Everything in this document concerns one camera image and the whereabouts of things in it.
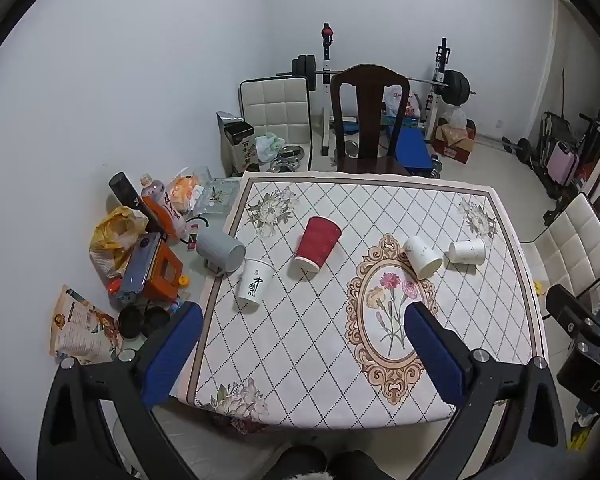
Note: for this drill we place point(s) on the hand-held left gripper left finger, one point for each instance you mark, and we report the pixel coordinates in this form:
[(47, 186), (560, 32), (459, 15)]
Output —
[(172, 355)]

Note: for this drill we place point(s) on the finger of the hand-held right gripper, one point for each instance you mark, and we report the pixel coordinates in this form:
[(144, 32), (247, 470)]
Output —
[(567, 302)]

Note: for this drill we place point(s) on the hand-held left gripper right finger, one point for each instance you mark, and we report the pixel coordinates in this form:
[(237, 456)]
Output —
[(435, 355)]

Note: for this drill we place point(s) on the white speckled paper cup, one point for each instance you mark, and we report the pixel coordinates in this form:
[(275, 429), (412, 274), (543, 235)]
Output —
[(467, 251), (422, 257)]

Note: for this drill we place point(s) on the white cup with black print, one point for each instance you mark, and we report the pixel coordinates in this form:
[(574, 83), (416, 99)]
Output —
[(255, 285)]

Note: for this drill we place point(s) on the red paper cup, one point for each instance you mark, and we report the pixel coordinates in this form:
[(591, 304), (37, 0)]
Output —
[(317, 245)]

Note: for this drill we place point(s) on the black round lid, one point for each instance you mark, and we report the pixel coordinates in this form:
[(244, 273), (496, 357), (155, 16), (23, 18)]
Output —
[(130, 321), (156, 319)]

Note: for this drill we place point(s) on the white padded chair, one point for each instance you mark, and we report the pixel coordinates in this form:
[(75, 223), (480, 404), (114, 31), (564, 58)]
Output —
[(275, 110), (575, 245)]

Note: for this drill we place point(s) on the orange and grey device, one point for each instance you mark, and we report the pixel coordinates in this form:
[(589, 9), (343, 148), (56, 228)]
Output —
[(152, 270)]

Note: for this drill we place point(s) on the colourful printed magazine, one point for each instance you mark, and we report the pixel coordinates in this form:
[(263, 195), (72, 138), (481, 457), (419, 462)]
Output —
[(82, 330)]

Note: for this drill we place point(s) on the grey cylindrical mug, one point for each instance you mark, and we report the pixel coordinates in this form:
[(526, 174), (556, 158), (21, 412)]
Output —
[(220, 250)]

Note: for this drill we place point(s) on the yellow plastic bag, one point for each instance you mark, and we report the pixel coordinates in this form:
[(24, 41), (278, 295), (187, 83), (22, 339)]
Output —
[(112, 240)]

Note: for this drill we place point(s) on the floral diamond-pattern table cloth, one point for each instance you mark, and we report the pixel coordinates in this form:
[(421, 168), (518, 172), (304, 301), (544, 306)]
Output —
[(305, 350)]

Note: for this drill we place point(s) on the person's right leg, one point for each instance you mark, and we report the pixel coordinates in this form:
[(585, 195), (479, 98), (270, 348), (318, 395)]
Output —
[(352, 466)]

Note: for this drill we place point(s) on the person's leg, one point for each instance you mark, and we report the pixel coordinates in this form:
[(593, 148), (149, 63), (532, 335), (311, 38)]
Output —
[(297, 462), (352, 466)]

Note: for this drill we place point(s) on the pink suitcase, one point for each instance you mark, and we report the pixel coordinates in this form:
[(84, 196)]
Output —
[(564, 162)]

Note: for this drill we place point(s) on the orange drink bottle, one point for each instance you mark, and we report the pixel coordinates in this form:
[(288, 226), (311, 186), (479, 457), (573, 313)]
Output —
[(160, 205)]

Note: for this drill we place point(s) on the black dumbbell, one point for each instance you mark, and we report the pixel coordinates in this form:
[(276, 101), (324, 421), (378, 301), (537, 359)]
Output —
[(520, 149)]

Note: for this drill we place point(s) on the orange snack bag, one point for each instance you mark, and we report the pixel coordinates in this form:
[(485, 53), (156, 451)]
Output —
[(185, 192)]

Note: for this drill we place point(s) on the person's left leg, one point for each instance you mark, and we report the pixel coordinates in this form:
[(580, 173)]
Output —
[(297, 462)]

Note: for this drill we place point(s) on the black cylindrical bottle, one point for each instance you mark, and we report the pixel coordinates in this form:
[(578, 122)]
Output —
[(127, 192)]

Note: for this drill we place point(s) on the clear plastic container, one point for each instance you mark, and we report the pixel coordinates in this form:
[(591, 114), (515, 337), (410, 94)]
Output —
[(220, 190)]

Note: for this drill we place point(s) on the cardboard box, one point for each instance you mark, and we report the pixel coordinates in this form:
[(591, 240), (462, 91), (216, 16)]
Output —
[(452, 144)]

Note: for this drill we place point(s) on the blue bench pad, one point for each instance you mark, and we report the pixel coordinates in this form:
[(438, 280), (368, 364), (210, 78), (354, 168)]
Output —
[(412, 150)]

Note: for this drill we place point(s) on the clear plastic bag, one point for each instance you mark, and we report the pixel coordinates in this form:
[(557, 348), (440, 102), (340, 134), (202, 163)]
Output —
[(457, 119)]

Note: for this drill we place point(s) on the dark printed box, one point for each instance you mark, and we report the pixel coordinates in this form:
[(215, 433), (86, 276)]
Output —
[(240, 147)]

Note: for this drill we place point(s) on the green and white plastic bag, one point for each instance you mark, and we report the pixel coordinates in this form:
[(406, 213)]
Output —
[(269, 146)]

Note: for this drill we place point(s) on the barbell with black plates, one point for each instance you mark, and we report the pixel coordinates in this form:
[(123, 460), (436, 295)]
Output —
[(457, 86)]

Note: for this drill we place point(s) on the white plastic bag red print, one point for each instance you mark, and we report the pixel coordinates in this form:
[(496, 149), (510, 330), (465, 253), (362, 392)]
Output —
[(400, 102)]

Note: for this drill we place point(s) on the white barbell rack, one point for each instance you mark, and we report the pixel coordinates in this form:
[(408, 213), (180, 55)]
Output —
[(325, 110)]

